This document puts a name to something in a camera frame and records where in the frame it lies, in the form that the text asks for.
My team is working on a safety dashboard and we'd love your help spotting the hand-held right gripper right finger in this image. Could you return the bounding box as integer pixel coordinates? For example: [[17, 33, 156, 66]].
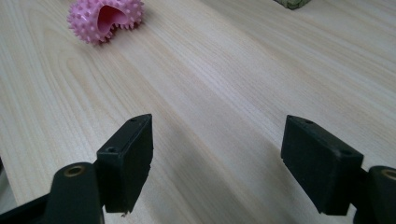
[[280, 114, 364, 217]]

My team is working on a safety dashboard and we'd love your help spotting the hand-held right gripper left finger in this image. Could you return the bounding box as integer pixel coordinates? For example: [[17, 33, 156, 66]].
[[95, 113, 154, 215]]

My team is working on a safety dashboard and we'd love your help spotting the pink spiky rubber toy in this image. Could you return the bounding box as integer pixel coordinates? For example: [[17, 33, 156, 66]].
[[66, 0, 145, 45]]

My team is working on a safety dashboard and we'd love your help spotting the green woven object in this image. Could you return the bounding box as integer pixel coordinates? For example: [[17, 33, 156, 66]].
[[274, 0, 312, 10]]

